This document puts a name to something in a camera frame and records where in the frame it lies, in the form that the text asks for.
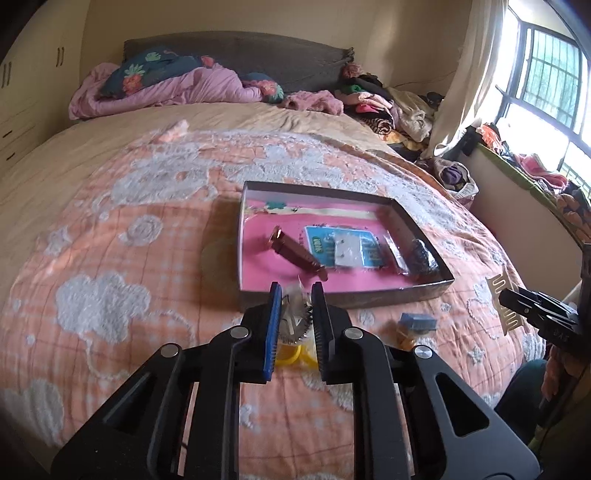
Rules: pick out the window with grille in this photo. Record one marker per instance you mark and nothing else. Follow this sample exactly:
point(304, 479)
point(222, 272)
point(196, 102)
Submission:
point(543, 79)

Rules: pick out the clothes on window sill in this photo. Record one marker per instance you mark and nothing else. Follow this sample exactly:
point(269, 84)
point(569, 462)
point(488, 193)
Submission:
point(566, 199)

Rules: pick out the pink crumpled blanket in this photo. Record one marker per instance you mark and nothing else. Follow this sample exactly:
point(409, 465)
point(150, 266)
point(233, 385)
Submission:
point(202, 85)

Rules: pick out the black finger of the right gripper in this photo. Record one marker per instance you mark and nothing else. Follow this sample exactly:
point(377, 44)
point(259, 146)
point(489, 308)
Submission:
point(532, 305)

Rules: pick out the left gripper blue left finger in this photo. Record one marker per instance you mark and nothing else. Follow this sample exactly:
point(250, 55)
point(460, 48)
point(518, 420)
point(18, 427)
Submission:
point(272, 317)

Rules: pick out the dark grey headboard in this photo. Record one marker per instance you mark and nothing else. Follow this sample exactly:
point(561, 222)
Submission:
point(296, 64)

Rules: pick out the dark floral pillow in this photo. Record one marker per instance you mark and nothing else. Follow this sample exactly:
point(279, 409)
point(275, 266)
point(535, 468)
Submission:
point(160, 63)

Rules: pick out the pink fuzzy garment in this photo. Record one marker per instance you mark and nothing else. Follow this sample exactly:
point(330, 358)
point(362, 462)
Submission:
point(321, 102)

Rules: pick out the cream curtain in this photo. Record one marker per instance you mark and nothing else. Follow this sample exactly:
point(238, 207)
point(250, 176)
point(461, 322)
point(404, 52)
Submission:
point(473, 77)

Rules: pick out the bag with yellow rings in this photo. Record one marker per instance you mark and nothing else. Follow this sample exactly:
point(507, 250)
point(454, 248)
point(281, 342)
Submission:
point(298, 354)

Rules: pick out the pink sheet in tray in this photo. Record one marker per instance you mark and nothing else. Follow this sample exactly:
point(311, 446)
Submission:
point(259, 265)

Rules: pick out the clear bag with silver jewelry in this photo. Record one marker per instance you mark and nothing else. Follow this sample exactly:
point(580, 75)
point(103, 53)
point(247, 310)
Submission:
point(295, 316)

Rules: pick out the dark beaded bag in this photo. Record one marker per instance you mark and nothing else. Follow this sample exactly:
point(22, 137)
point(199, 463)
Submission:
point(420, 260)

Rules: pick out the pile of clothes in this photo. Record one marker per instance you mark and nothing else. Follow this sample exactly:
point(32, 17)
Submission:
point(402, 119)

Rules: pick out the dark cardboard tray box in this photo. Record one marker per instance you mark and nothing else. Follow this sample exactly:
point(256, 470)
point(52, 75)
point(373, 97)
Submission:
point(429, 287)

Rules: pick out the basket of clothes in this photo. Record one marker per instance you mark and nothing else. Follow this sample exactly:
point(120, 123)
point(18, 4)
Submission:
point(457, 180)

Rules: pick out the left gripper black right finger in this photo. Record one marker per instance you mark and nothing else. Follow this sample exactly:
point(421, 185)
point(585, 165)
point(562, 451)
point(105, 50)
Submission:
point(330, 323)

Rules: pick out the peach spiral hair clip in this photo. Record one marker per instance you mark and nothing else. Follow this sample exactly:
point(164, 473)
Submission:
point(405, 339)

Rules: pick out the cream wardrobe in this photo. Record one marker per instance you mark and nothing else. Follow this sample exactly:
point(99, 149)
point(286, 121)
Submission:
point(39, 75)

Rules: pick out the orange patterned quilt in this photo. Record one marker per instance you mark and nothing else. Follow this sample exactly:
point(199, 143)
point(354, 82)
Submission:
point(144, 253)

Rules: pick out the blue card with earrings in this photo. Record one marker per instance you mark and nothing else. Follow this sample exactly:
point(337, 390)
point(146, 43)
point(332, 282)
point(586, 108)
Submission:
point(337, 247)

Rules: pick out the small blue box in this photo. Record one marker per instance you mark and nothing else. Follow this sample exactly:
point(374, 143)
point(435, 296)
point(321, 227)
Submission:
point(415, 322)

